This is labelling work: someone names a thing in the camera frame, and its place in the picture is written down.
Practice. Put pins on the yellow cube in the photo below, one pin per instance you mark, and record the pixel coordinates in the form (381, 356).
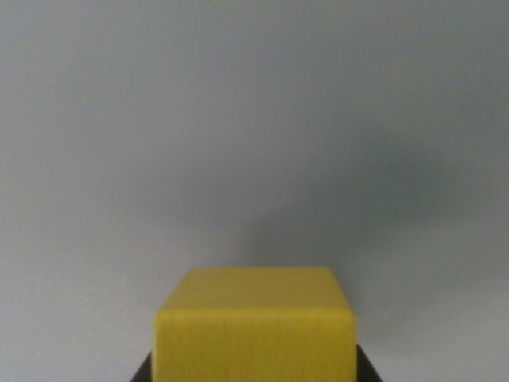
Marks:
(254, 330)

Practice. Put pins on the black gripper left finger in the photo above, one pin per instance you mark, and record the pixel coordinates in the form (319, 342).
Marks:
(144, 372)

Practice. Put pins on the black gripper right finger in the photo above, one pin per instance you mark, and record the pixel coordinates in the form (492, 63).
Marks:
(366, 368)

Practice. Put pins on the grey plastic bin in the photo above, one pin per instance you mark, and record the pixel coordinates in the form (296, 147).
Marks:
(238, 139)

